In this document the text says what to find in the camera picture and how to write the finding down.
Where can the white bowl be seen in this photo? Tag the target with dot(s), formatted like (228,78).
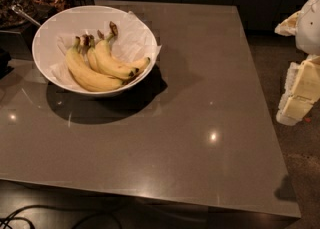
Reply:
(56,35)

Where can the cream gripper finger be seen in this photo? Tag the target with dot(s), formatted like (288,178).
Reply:
(301,91)
(288,26)

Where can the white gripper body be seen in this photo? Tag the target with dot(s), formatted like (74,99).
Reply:
(310,28)

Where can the metal spoon handle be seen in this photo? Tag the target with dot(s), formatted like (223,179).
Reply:
(23,14)

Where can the yellow banana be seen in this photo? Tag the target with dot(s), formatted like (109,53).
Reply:
(85,76)
(106,63)
(89,43)

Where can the white paper liner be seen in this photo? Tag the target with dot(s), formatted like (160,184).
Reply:
(131,44)

